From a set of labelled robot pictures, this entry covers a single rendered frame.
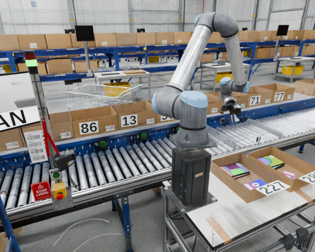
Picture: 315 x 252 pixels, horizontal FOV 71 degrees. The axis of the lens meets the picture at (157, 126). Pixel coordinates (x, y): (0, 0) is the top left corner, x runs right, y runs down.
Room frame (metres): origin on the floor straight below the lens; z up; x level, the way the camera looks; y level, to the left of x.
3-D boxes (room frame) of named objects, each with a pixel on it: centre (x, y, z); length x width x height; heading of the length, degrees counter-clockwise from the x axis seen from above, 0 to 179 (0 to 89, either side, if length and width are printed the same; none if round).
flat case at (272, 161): (1.48, -0.86, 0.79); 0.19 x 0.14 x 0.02; 113
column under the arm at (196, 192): (1.17, -0.20, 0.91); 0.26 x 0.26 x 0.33; 25
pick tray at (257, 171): (1.31, -0.60, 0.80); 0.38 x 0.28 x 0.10; 23
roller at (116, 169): (1.58, 0.37, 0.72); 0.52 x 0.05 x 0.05; 23
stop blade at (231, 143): (2.00, -0.62, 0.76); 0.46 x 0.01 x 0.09; 23
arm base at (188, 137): (1.16, -0.20, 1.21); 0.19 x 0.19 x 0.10
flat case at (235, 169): (1.40, -0.56, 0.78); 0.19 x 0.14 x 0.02; 110
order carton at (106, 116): (1.97, 0.61, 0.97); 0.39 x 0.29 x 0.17; 113
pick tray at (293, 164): (1.40, -0.91, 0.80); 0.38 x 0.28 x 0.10; 26
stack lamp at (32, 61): (1.17, 0.64, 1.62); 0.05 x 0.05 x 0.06
